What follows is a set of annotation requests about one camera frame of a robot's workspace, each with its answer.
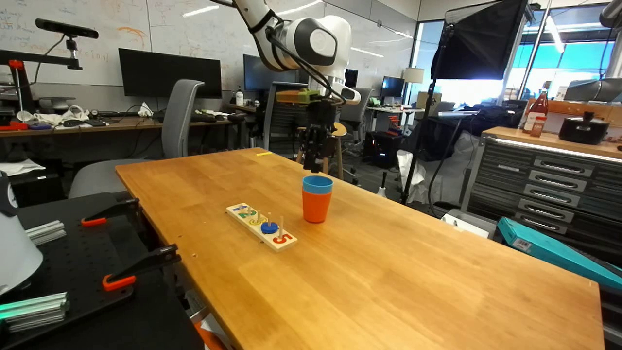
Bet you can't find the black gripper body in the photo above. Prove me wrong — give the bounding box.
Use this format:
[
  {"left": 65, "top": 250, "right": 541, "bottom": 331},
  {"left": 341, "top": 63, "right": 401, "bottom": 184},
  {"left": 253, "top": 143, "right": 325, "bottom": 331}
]
[{"left": 302, "top": 98, "right": 341, "bottom": 151}]

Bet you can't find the blue plastic cup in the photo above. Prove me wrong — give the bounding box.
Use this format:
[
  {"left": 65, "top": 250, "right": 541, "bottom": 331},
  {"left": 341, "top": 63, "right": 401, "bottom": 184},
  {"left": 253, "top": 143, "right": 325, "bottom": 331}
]
[{"left": 302, "top": 174, "right": 337, "bottom": 199}]

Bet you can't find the orange plastic cup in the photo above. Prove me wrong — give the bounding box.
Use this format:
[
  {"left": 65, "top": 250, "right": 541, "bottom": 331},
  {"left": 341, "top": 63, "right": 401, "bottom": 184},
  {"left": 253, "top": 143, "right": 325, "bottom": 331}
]
[{"left": 302, "top": 189, "right": 335, "bottom": 226}]

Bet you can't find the small dark computer monitor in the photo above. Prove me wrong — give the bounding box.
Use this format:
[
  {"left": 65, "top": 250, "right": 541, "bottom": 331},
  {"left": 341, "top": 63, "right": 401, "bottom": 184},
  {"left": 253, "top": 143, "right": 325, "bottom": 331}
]
[{"left": 242, "top": 53, "right": 308, "bottom": 94}]

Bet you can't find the wooden number puzzle board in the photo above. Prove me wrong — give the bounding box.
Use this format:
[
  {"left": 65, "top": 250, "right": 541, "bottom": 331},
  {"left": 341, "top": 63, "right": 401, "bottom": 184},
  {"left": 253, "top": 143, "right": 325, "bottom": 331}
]
[{"left": 226, "top": 201, "right": 300, "bottom": 254}]

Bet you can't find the grey office chair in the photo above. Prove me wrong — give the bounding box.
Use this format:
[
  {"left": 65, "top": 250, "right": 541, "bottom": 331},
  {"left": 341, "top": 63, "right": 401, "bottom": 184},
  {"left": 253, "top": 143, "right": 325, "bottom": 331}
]
[{"left": 67, "top": 79, "right": 207, "bottom": 201}]

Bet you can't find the large black computer monitor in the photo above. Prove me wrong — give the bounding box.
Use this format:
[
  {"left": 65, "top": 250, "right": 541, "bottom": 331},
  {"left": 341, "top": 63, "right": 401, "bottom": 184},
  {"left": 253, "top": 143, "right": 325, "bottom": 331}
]
[{"left": 117, "top": 48, "right": 224, "bottom": 102}]

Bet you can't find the black softbox studio light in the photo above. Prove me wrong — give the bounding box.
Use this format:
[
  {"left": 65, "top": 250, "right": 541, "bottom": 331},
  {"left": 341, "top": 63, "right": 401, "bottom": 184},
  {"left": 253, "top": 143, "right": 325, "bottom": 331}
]
[{"left": 430, "top": 0, "right": 531, "bottom": 84}]

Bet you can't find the black orange bar clamp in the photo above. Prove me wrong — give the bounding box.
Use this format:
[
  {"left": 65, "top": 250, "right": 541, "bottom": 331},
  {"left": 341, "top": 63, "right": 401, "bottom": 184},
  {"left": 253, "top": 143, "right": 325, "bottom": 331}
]
[
  {"left": 100, "top": 244, "right": 181, "bottom": 296},
  {"left": 80, "top": 197, "right": 143, "bottom": 230}
]

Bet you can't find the wooden desk with clutter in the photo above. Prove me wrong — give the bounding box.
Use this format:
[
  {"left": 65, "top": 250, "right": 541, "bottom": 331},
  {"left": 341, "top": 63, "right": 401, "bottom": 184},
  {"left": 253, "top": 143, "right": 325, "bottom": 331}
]
[{"left": 0, "top": 104, "right": 251, "bottom": 164}]

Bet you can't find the red bottle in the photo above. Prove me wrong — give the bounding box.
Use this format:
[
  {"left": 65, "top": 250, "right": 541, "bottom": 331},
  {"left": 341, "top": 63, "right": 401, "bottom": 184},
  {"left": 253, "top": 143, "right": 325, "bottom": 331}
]
[{"left": 524, "top": 88, "right": 551, "bottom": 139}]

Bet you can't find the grey drawer tool cabinet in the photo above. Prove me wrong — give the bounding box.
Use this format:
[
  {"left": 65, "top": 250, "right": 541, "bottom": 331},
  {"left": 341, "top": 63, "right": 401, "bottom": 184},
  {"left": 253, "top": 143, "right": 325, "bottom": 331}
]
[{"left": 461, "top": 125, "right": 622, "bottom": 263}]

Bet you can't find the teal plastic case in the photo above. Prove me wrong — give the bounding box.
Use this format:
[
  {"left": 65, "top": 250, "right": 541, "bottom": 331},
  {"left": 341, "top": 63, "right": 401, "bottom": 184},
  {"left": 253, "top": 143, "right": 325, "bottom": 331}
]
[{"left": 496, "top": 217, "right": 622, "bottom": 296}]

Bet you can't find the black perforated breadboard table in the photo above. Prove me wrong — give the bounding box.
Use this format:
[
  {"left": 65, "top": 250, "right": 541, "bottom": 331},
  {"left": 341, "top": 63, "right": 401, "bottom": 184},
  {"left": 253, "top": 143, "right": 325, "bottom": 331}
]
[{"left": 0, "top": 191, "right": 207, "bottom": 350}]

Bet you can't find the black pot with lid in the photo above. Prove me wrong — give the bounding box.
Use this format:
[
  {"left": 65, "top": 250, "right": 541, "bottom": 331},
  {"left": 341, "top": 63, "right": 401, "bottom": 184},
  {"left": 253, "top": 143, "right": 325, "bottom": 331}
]
[{"left": 559, "top": 110, "right": 613, "bottom": 147}]

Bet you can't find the aluminium extrusion bar stack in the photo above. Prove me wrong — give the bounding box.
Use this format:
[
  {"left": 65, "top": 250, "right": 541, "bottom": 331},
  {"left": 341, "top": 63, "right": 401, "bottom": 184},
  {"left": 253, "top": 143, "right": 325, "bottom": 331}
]
[
  {"left": 24, "top": 219, "right": 69, "bottom": 250},
  {"left": 0, "top": 291, "right": 71, "bottom": 337}
]

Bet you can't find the white lamp shade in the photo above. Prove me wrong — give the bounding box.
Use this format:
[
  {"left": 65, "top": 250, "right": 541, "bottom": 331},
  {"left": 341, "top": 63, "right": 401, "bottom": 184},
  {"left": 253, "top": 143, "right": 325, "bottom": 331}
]
[{"left": 0, "top": 213, "right": 45, "bottom": 298}]

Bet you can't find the black camera on stand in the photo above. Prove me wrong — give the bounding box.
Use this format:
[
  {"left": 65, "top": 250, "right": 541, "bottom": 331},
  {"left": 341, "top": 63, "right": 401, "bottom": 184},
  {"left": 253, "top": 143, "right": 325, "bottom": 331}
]
[{"left": 34, "top": 16, "right": 102, "bottom": 73}]

